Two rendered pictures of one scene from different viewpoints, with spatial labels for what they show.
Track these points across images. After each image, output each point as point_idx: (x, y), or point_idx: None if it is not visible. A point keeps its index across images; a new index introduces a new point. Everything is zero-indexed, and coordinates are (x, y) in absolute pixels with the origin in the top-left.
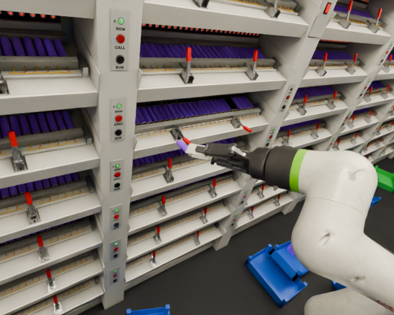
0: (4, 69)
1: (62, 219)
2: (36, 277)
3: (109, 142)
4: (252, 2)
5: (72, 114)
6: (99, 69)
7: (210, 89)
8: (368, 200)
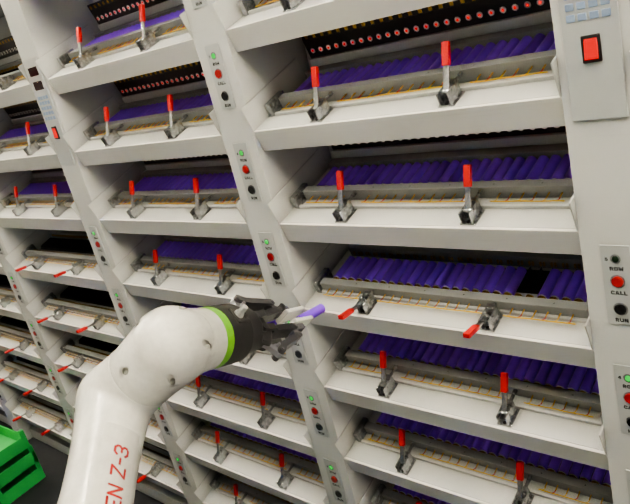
0: (218, 199)
1: (261, 374)
2: (286, 464)
3: (273, 286)
4: (438, 83)
5: None
6: (241, 200)
7: (376, 233)
8: (122, 359)
